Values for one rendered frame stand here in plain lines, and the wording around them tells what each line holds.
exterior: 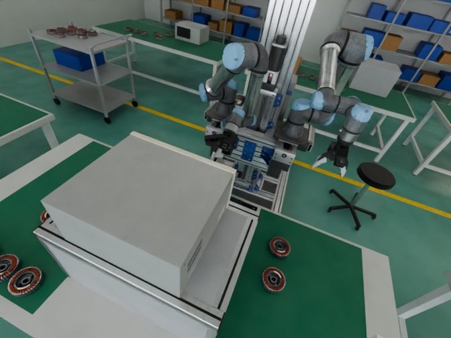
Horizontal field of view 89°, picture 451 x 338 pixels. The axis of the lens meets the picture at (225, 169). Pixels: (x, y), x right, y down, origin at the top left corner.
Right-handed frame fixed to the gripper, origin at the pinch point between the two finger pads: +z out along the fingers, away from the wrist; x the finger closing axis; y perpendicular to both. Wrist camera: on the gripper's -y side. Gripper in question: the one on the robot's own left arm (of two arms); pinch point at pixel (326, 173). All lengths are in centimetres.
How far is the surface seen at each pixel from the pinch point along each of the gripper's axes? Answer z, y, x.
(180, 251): -16, -72, 43
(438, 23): -29, 571, -209
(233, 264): 4, -60, 29
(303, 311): 40, -50, -8
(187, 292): 4, -74, 39
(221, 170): -16, -40, 43
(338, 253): 40.3, -12.9, -24.2
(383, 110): 41, 216, -85
